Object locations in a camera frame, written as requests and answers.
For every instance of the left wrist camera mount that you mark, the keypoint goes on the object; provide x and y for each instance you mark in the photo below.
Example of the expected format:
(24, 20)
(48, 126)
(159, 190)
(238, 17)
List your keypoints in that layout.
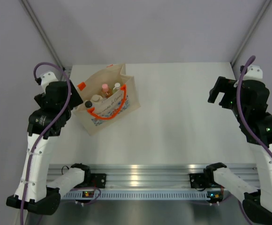
(46, 78)

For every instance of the aluminium frame post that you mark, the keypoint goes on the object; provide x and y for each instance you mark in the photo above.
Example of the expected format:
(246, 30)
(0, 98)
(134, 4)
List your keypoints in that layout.
(250, 31)
(36, 22)

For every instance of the white bottle dark grey cap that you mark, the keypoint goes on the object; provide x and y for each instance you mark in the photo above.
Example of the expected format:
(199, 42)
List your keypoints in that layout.
(89, 105)

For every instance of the right aluminium frame post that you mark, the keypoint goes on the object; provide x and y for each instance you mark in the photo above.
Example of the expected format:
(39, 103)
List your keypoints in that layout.
(250, 31)

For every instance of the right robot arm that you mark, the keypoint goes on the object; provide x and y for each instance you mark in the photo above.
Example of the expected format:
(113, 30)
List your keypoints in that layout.
(255, 201)

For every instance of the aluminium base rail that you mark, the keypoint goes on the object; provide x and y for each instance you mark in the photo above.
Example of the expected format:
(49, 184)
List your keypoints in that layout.
(157, 176)

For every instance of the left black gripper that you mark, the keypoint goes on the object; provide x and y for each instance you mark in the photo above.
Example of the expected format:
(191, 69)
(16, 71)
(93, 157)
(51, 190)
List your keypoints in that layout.
(75, 99)

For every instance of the orange bottle pink cap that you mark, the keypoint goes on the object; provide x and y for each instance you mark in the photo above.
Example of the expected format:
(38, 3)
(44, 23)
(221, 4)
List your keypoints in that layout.
(106, 91)

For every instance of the beige round cap bottle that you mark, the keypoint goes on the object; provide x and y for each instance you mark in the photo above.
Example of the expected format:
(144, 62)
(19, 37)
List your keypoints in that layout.
(97, 99)

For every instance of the left aluminium frame post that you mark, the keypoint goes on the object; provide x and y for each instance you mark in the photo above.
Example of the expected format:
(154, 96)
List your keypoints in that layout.
(36, 22)

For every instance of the beige canvas bag orange handles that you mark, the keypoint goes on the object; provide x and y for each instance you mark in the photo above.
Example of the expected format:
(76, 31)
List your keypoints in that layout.
(111, 109)

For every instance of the slotted cable duct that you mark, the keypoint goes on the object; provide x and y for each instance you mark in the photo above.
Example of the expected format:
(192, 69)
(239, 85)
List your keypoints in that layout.
(138, 195)

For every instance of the green pump bottle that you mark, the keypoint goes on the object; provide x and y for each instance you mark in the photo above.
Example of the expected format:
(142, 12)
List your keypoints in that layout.
(117, 87)

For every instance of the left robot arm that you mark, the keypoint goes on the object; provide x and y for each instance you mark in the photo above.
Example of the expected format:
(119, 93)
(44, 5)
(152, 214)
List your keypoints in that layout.
(34, 194)

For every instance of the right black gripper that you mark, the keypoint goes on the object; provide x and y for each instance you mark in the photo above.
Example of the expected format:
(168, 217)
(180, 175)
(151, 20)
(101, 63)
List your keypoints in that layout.
(220, 87)

